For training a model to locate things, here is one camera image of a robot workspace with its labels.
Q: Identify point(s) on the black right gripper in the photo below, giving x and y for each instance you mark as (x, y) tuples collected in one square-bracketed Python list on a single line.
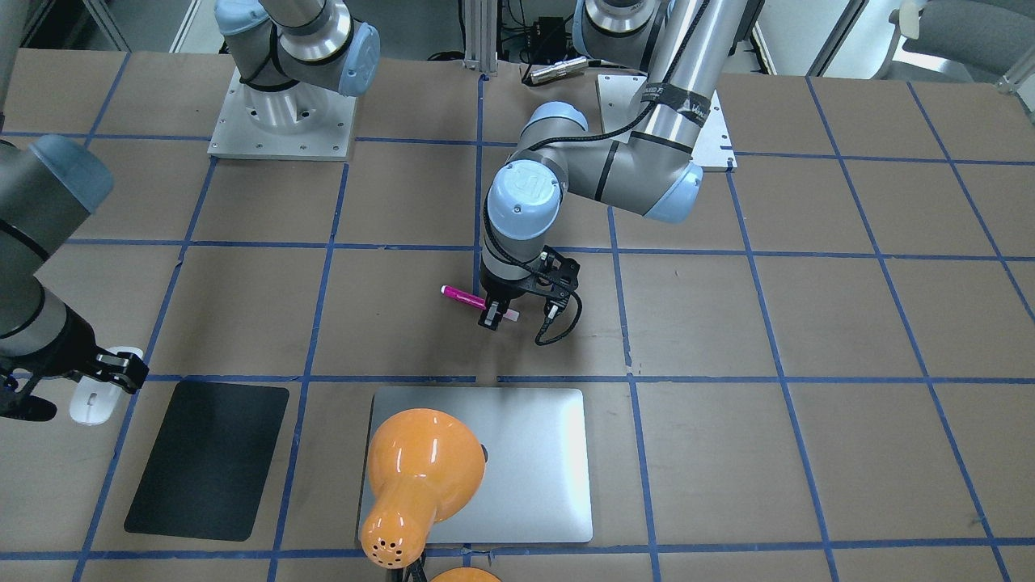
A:
[(78, 350)]

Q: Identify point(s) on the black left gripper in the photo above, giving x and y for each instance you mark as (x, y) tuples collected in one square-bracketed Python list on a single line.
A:
[(498, 290)]

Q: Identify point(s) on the pink marker pen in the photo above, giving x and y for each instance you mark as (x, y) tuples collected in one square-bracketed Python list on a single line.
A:
[(475, 301)]

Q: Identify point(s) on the white computer mouse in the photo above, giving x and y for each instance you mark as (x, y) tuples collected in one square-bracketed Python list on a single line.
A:
[(94, 402)]

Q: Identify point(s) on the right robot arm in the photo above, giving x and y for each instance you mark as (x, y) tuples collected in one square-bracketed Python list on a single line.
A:
[(300, 66)]

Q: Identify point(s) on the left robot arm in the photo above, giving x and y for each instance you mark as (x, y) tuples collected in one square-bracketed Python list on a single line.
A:
[(646, 166)]

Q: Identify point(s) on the black mousepad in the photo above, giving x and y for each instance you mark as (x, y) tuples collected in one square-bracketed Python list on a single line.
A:
[(207, 469)]

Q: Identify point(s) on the orange desk lamp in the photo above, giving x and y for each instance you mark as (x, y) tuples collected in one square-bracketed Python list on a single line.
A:
[(423, 466)]

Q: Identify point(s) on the silver closed laptop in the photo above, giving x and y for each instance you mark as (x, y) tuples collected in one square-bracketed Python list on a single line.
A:
[(537, 486)]

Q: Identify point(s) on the silver metal connector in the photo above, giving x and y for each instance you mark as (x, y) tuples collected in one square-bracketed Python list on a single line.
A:
[(555, 72)]

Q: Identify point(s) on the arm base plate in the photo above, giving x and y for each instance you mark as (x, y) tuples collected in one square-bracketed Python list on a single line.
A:
[(304, 122), (713, 148)]

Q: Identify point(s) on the aluminium frame post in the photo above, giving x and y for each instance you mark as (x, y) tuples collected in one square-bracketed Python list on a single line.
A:
[(480, 34)]

